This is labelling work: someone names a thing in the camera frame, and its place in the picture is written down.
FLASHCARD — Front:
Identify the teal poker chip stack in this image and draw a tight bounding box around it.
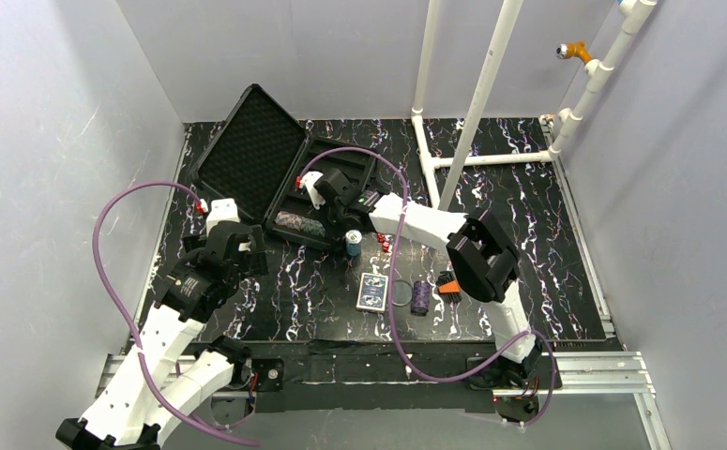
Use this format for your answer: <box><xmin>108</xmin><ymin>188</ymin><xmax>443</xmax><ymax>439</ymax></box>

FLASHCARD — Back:
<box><xmin>344</xmin><ymin>230</ymin><xmax>363</xmax><ymax>258</ymax></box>

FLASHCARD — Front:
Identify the orange blue poker chip stack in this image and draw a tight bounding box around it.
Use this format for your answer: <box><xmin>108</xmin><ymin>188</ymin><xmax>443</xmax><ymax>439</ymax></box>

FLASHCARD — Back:
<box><xmin>274</xmin><ymin>211</ymin><xmax>305</xmax><ymax>232</ymax></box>

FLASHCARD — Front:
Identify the black poker set case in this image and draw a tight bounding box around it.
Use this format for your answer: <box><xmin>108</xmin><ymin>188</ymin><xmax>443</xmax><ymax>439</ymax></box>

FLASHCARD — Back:
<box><xmin>190</xmin><ymin>83</ymin><xmax>383</xmax><ymax>250</ymax></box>

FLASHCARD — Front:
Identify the dark blue poker chip stack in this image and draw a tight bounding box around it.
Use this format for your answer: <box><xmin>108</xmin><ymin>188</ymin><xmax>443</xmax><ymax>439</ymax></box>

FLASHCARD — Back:
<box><xmin>299</xmin><ymin>218</ymin><xmax>326</xmax><ymax>239</ymax></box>

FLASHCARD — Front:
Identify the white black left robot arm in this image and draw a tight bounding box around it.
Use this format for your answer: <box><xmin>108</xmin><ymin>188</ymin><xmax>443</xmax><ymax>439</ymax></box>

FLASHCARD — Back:
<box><xmin>55</xmin><ymin>220</ymin><xmax>266</xmax><ymax>449</ymax></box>

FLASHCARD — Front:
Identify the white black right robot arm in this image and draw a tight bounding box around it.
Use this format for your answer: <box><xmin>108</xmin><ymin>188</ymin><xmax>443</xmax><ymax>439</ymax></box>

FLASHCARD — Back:
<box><xmin>296</xmin><ymin>169</ymin><xmax>540</xmax><ymax>377</ymax></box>

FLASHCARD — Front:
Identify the black orange hex key set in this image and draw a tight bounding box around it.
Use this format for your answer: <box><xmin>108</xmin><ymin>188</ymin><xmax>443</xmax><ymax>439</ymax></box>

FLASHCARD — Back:
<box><xmin>436</xmin><ymin>270</ymin><xmax>462</xmax><ymax>305</ymax></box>

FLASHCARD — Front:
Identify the blue playing card deck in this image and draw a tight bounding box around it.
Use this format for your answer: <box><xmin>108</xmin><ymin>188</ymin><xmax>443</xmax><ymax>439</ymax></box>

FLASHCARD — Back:
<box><xmin>356</xmin><ymin>273</ymin><xmax>388</xmax><ymax>313</ymax></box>

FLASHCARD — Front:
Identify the purple poker chip stack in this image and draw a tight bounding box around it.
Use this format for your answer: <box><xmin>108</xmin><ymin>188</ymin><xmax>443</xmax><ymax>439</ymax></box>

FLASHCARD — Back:
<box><xmin>410</xmin><ymin>280</ymin><xmax>432</xmax><ymax>317</ymax></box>

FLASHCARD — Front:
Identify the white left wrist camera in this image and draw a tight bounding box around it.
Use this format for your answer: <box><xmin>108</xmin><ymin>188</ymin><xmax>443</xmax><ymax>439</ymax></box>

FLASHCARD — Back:
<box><xmin>196</xmin><ymin>198</ymin><xmax>240</xmax><ymax>235</ymax></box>

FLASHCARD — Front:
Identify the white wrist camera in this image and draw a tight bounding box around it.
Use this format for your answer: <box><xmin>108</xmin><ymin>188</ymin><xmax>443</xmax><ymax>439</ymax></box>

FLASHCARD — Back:
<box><xmin>296</xmin><ymin>171</ymin><xmax>326</xmax><ymax>210</ymax></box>
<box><xmin>196</xmin><ymin>198</ymin><xmax>240</xmax><ymax>235</ymax></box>

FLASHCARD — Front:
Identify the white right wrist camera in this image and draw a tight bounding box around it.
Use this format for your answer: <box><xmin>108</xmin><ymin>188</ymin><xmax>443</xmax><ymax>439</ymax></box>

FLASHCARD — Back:
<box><xmin>296</xmin><ymin>171</ymin><xmax>326</xmax><ymax>210</ymax></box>

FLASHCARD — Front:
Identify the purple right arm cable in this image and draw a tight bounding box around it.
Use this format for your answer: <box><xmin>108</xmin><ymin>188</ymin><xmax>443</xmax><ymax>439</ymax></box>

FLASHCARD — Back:
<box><xmin>297</xmin><ymin>146</ymin><xmax>557</xmax><ymax>429</ymax></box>

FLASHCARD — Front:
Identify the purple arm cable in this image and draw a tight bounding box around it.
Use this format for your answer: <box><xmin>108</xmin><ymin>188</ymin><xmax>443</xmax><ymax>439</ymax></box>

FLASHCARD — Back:
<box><xmin>92</xmin><ymin>181</ymin><xmax>265</xmax><ymax>448</ymax></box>
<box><xmin>297</xmin><ymin>146</ymin><xmax>557</xmax><ymax>429</ymax></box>

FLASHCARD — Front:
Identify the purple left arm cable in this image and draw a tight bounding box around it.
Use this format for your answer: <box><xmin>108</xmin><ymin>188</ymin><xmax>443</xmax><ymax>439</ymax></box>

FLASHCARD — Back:
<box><xmin>92</xmin><ymin>181</ymin><xmax>265</xmax><ymax>448</ymax></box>

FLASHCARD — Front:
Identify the orange mounted camera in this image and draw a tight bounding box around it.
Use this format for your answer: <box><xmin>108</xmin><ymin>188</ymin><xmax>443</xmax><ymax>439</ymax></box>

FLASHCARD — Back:
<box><xmin>555</xmin><ymin>40</ymin><xmax>593</xmax><ymax>65</ymax></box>

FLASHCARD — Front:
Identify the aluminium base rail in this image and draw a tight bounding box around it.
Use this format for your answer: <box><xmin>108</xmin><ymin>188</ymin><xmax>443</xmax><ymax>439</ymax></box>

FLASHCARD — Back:
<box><xmin>83</xmin><ymin>351</ymin><xmax>673</xmax><ymax>450</ymax></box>

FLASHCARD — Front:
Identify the white PVC pipe frame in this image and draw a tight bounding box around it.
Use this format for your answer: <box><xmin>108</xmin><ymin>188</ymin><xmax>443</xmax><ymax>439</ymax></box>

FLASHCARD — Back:
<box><xmin>411</xmin><ymin>0</ymin><xmax>659</xmax><ymax>209</ymax></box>

